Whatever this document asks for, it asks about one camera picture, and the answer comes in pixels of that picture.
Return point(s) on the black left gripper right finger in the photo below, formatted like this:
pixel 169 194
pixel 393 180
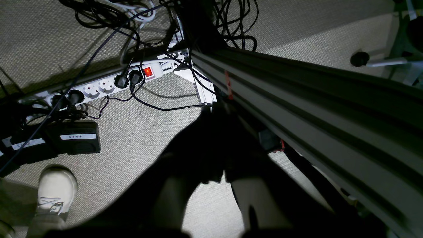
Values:
pixel 271 202

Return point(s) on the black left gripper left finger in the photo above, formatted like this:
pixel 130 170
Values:
pixel 155 203

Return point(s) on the white sneaker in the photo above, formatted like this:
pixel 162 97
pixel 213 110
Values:
pixel 57 189

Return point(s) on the white power strip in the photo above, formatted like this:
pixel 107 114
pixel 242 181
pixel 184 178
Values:
pixel 100 84

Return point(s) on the office chair base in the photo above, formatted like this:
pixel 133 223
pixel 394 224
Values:
pixel 403 62

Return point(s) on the aluminium table frame rail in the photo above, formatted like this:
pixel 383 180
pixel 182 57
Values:
pixel 364 132

